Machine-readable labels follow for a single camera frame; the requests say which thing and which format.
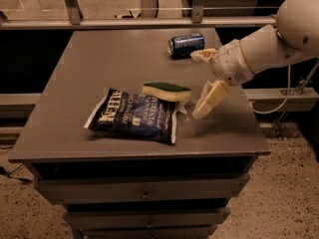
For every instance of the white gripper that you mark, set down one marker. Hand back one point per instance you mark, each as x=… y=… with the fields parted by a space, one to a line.
x=229 y=63

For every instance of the green and yellow sponge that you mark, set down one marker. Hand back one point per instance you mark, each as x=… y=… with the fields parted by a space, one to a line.
x=167 y=92

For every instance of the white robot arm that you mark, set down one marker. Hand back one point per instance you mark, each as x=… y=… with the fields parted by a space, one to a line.
x=292 y=39

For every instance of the blue chip bag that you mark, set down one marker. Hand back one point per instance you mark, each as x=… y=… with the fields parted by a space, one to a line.
x=134 y=115

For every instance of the blue soda can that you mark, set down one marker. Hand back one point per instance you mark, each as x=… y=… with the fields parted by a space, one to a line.
x=183 y=46

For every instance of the top grey drawer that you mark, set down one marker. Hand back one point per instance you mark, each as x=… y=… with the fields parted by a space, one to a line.
x=87 y=191

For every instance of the grey drawer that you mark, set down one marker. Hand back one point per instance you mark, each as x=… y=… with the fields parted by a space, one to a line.
x=87 y=191
x=147 y=218
x=180 y=232

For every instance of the grey drawer cabinet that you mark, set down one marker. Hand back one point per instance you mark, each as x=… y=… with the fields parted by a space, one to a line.
x=126 y=166

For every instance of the middle grey drawer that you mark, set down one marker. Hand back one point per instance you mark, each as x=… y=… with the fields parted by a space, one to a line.
x=147 y=218

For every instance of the bottom grey drawer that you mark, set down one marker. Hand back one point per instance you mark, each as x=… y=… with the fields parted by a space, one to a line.
x=180 y=232

